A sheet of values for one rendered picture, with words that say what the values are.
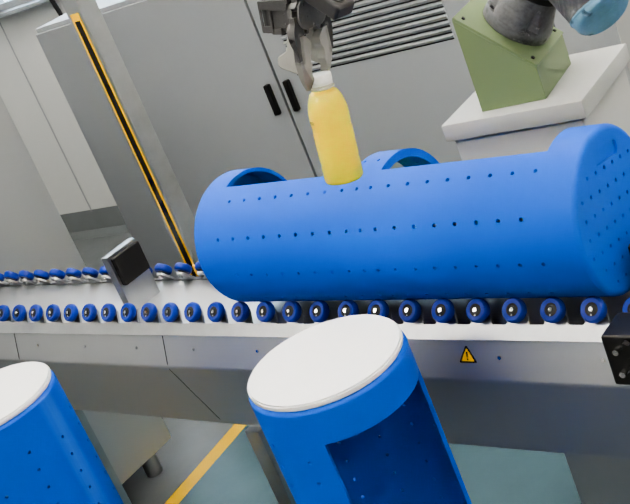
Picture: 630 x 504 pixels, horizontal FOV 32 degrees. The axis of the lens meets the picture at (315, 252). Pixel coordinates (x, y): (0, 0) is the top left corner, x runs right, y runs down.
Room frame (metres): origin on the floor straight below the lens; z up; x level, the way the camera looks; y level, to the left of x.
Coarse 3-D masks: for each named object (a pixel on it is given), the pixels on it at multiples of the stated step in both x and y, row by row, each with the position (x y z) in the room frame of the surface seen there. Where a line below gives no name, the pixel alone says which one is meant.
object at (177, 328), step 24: (240, 336) 2.19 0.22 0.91; (264, 336) 2.14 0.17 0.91; (288, 336) 2.09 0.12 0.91; (408, 336) 1.87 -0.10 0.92; (432, 336) 1.84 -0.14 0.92; (456, 336) 1.80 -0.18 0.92; (480, 336) 1.76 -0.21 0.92; (504, 336) 1.73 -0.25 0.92; (528, 336) 1.69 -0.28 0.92; (552, 336) 1.66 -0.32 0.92; (576, 336) 1.63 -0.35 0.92; (600, 336) 1.60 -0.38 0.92
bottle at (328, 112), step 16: (320, 96) 1.76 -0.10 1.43; (336, 96) 1.76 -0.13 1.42; (320, 112) 1.76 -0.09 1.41; (336, 112) 1.75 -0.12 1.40; (320, 128) 1.76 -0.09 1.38; (336, 128) 1.75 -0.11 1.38; (352, 128) 1.77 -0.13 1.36; (320, 144) 1.76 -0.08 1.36; (336, 144) 1.75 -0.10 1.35; (352, 144) 1.76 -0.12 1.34; (320, 160) 1.78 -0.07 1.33; (336, 160) 1.75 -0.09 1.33; (352, 160) 1.76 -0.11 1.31; (336, 176) 1.75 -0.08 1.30; (352, 176) 1.75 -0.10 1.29
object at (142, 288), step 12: (132, 240) 2.61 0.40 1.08; (120, 252) 2.56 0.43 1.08; (132, 252) 2.57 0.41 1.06; (108, 264) 2.55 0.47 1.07; (120, 264) 2.54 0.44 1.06; (132, 264) 2.56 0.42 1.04; (144, 264) 2.59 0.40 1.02; (120, 276) 2.54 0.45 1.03; (132, 276) 2.55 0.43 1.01; (144, 276) 2.60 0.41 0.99; (120, 288) 2.54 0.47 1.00; (132, 288) 2.56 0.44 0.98; (144, 288) 2.58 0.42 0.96; (156, 288) 2.61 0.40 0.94; (132, 300) 2.55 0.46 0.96; (144, 300) 2.57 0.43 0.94
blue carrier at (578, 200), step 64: (576, 128) 1.71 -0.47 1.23; (256, 192) 2.12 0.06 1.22; (320, 192) 1.98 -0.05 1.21; (384, 192) 1.87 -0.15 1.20; (448, 192) 1.76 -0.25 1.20; (512, 192) 1.67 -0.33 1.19; (576, 192) 1.59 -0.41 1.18; (256, 256) 2.06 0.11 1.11; (320, 256) 1.94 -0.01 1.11; (384, 256) 1.83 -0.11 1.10; (448, 256) 1.74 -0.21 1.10; (512, 256) 1.65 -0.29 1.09; (576, 256) 1.57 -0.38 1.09
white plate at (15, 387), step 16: (16, 368) 2.20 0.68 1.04; (32, 368) 2.17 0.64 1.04; (48, 368) 2.14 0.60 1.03; (0, 384) 2.15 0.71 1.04; (16, 384) 2.12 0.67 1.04; (32, 384) 2.08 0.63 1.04; (0, 400) 2.07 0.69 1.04; (16, 400) 2.03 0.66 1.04; (32, 400) 2.02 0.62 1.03; (0, 416) 1.99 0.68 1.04
